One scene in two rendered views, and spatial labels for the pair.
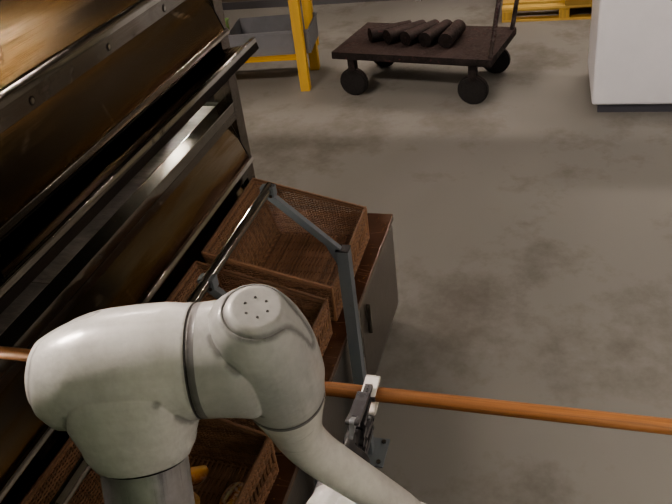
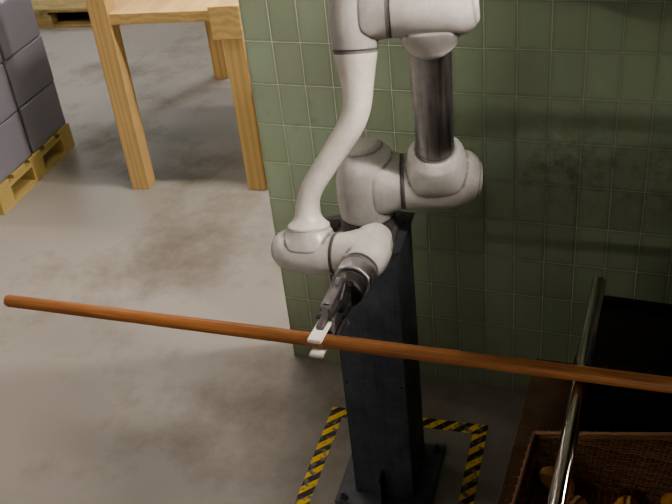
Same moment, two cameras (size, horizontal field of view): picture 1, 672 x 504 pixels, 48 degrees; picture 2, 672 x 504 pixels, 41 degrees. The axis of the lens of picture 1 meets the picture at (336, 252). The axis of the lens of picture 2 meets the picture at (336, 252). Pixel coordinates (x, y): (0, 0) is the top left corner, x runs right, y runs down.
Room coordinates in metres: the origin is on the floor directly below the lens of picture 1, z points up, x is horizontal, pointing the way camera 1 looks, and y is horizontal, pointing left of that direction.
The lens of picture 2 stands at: (2.57, 0.13, 2.33)
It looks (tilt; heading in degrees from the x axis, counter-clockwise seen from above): 33 degrees down; 184
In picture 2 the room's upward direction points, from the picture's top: 7 degrees counter-clockwise
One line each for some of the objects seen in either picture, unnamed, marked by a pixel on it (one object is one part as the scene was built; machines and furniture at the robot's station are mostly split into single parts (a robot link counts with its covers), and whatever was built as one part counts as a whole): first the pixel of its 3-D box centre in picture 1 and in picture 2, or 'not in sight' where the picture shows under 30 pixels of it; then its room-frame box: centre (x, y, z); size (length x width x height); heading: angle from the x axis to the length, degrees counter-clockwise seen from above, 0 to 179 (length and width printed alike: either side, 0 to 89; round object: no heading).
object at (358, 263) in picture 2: not in sight; (355, 276); (0.90, 0.04, 1.18); 0.09 x 0.06 x 0.09; 71
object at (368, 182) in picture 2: not in sight; (368, 178); (0.40, 0.08, 1.17); 0.18 x 0.16 x 0.22; 85
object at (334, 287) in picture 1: (291, 244); not in sight; (2.44, 0.16, 0.72); 0.56 x 0.49 x 0.28; 161
